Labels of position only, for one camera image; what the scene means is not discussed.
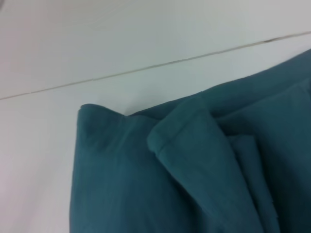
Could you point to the teal blue t-shirt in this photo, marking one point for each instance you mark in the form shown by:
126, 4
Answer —
182, 170

